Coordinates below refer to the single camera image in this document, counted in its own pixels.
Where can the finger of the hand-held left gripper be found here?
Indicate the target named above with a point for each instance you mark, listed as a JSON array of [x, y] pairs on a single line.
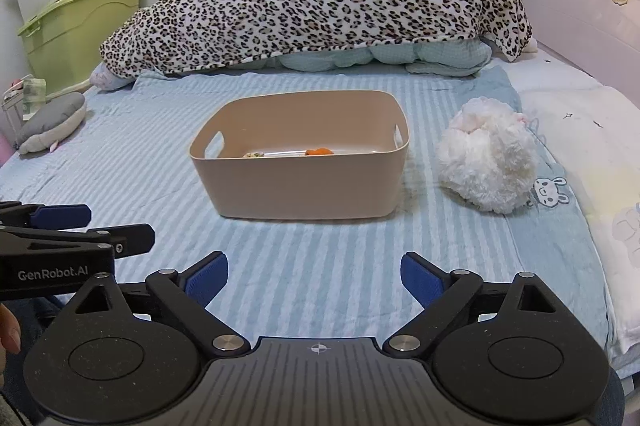
[[130, 238], [62, 216]]

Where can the white quilt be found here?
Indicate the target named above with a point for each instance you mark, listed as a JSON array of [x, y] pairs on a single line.
[[600, 140]]

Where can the person's left hand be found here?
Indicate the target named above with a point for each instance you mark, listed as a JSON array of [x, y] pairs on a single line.
[[9, 328]]

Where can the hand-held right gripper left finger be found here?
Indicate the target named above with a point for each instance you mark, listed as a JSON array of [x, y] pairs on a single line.
[[206, 278]]

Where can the grey plush cushion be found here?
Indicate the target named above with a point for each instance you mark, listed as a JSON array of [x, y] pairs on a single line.
[[50, 123]]

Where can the light blue checked quilt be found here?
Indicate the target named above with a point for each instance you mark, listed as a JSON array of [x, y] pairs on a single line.
[[400, 55]]

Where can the pale pink cloth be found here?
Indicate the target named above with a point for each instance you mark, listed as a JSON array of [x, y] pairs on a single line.
[[107, 78]]

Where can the leopard print blanket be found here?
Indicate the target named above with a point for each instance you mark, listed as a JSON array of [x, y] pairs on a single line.
[[320, 5]]

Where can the pink headboard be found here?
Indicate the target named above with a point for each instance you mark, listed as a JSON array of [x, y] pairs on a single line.
[[580, 5]]

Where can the clear plastic jar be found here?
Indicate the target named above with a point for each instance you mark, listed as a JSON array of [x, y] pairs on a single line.
[[34, 98]]

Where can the yellow floral cloth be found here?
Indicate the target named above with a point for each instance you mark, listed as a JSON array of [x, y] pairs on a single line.
[[252, 154]]

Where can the blue striped bedsheet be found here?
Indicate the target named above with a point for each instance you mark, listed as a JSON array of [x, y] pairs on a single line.
[[310, 256]]

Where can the person's leg in jeans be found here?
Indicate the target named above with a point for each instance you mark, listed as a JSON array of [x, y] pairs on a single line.
[[631, 406]]

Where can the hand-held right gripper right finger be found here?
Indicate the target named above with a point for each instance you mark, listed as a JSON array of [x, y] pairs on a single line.
[[422, 278]]

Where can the white fluffy plush toy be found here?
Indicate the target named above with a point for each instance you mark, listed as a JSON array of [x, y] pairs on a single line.
[[487, 160]]

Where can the orange snack bag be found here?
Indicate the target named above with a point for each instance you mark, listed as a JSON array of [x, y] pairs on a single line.
[[320, 151]]

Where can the beige plastic storage basin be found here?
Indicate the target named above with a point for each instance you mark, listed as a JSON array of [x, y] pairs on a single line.
[[300, 186]]

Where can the green plastic storage box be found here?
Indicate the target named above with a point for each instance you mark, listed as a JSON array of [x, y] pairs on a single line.
[[75, 35]]

